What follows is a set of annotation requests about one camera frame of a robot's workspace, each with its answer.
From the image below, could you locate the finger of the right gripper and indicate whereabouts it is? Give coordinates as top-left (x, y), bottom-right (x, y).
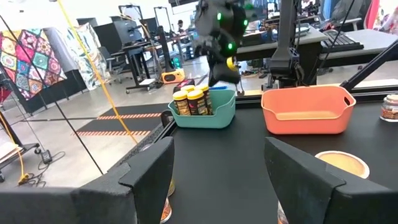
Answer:
top-left (207, 60), bottom-right (242, 88)

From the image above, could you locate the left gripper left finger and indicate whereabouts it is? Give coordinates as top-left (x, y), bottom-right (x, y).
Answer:
top-left (0, 136), bottom-right (175, 224)

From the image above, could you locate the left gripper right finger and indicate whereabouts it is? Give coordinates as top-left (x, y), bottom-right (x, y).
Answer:
top-left (264, 138), bottom-right (398, 224)

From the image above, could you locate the black-lid herb jar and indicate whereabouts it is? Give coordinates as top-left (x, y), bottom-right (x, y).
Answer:
top-left (160, 179), bottom-right (176, 224)

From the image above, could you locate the yellow tape band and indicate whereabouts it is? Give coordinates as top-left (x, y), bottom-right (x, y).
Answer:
top-left (226, 56), bottom-right (239, 72)

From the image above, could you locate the yellow box device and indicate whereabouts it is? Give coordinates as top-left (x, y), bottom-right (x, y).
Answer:
top-left (160, 68), bottom-right (187, 85)

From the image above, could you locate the teal plastic bin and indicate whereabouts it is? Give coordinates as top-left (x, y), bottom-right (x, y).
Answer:
top-left (167, 88), bottom-right (237, 129)

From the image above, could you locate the black power adapter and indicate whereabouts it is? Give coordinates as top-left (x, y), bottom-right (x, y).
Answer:
top-left (40, 149), bottom-right (53, 164)

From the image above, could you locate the black rolling stand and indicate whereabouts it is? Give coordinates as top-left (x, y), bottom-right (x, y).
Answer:
top-left (123, 43), bottom-right (156, 95)

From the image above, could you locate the black table mat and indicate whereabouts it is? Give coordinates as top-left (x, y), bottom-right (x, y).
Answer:
top-left (161, 102), bottom-right (398, 224)

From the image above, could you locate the coral plastic bin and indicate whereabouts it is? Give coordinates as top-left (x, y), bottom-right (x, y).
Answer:
top-left (260, 85), bottom-right (357, 135)

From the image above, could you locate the black floor mat striped edge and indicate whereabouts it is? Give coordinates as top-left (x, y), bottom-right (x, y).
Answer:
top-left (72, 119), bottom-right (164, 137)
top-left (93, 103), bottom-right (171, 121)

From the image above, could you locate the black monitor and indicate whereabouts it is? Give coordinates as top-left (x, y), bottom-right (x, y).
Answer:
top-left (93, 18), bottom-right (144, 54)

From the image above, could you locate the small glass spice jar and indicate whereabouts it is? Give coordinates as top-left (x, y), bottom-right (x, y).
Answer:
top-left (379, 93), bottom-right (398, 123)

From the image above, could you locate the black keyboard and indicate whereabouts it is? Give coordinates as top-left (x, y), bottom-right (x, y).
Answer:
top-left (320, 30), bottom-right (364, 53)

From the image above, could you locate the pale floral cloth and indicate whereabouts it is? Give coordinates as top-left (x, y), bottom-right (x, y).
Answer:
top-left (63, 22), bottom-right (108, 91)

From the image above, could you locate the grey desk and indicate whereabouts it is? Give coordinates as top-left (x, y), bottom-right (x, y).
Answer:
top-left (236, 26), bottom-right (398, 63)

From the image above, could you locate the colourful diamond-pattern quilt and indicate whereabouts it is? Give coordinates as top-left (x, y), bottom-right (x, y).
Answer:
top-left (0, 27), bottom-right (68, 102)

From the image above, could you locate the black aluminium table frame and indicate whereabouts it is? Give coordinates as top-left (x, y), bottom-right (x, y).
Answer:
top-left (155, 86), bottom-right (398, 147)

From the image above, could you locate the yellow power cable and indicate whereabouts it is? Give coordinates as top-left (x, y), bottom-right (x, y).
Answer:
top-left (0, 111), bottom-right (30, 186)

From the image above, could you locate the long black floor cable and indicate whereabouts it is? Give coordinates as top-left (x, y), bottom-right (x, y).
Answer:
top-left (0, 14), bottom-right (104, 175)

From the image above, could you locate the orange extension cable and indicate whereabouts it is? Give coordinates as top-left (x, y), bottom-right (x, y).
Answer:
top-left (57, 0), bottom-right (139, 144)

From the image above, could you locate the black diagonal frame strut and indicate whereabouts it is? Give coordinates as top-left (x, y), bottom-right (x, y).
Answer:
top-left (340, 40), bottom-right (398, 93)

